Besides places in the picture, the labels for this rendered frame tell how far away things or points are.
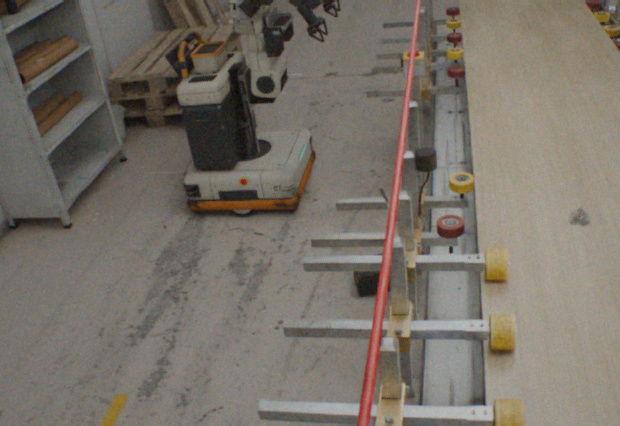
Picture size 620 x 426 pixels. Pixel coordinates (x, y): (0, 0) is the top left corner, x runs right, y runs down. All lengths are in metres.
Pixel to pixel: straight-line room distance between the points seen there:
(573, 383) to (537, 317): 0.22
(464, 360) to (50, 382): 1.92
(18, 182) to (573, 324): 3.39
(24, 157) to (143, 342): 1.50
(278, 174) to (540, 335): 2.33
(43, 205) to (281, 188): 1.50
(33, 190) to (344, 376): 2.32
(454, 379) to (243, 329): 1.42
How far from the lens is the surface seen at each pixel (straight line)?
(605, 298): 1.70
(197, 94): 3.58
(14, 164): 4.18
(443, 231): 1.91
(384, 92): 3.09
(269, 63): 3.58
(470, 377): 1.86
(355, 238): 1.97
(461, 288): 2.14
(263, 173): 3.67
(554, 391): 1.46
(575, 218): 1.95
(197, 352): 3.00
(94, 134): 4.92
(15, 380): 3.25
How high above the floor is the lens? 1.97
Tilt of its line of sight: 31 degrees down
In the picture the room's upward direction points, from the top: 9 degrees counter-clockwise
